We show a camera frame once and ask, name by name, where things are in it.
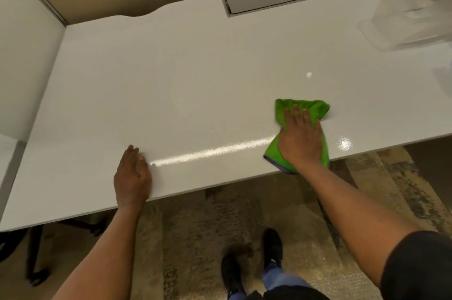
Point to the person's right hand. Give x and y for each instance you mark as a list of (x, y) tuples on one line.
[(300, 141)]

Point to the person's left hand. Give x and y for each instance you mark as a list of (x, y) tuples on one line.
[(131, 179)]

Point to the person's right little finger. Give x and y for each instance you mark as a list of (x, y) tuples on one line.
[(317, 126)]

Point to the person's right middle finger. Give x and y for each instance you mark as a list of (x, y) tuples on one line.
[(296, 114)]

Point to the person's left thumb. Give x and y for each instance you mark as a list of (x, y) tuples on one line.
[(146, 171)]

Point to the green microfibre cleaning cloth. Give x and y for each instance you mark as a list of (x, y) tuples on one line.
[(310, 109)]

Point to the person's left forearm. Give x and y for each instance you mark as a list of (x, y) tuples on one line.
[(106, 257)]

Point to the person's right forearm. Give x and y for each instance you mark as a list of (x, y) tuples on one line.
[(353, 215)]

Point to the person's black right shoe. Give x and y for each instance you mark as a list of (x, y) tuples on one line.
[(272, 246)]

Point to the person's black shoe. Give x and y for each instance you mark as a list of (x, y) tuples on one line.
[(272, 246), (231, 275)]

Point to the person's black left shoe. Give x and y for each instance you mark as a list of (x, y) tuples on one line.
[(231, 275)]

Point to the black office chair base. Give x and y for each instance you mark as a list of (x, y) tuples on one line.
[(35, 257)]

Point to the clear plastic container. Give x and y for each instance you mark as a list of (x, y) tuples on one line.
[(409, 15)]

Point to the person's blue jeans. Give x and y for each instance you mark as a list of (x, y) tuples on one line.
[(280, 278)]

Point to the white partition panel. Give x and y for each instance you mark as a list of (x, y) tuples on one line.
[(26, 59)]

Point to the person's black shirt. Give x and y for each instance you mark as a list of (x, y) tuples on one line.
[(420, 268)]

